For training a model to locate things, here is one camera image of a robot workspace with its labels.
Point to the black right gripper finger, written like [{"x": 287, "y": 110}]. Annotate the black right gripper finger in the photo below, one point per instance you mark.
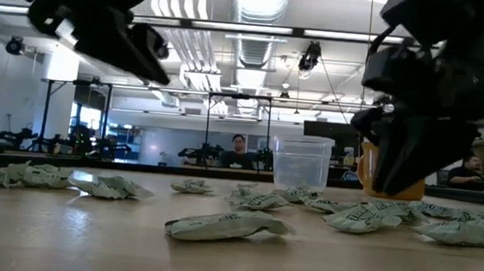
[
  {"x": 366, "y": 123},
  {"x": 414, "y": 145}
]

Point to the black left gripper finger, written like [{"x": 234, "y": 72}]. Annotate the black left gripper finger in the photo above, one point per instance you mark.
[
  {"x": 154, "y": 40},
  {"x": 115, "y": 43}
]

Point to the black monitor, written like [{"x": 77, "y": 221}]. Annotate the black monitor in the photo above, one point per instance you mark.
[{"x": 333, "y": 129}]

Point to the small grey monitor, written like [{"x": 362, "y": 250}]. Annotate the small grey monitor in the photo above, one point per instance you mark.
[{"x": 442, "y": 177}]

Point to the orange mug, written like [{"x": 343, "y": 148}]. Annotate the orange mug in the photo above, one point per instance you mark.
[{"x": 412, "y": 193}]

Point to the person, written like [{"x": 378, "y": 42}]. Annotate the person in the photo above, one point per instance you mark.
[
  {"x": 471, "y": 164},
  {"x": 239, "y": 144}
]

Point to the clear plastic cup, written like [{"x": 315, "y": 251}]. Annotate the clear plastic cup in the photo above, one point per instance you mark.
[{"x": 303, "y": 157}]

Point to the black ceiling spotlight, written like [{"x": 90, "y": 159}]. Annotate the black ceiling spotlight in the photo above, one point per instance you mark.
[{"x": 14, "y": 45}]

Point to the rig crossbar with lights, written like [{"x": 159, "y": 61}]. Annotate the rig crossbar with lights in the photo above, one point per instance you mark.
[{"x": 276, "y": 30}]

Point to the black overhead rig camera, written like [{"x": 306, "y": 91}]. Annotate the black overhead rig camera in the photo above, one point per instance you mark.
[{"x": 310, "y": 58}]

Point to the black background rig frame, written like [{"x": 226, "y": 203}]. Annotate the black background rig frame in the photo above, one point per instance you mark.
[
  {"x": 253, "y": 96},
  {"x": 45, "y": 115}
]

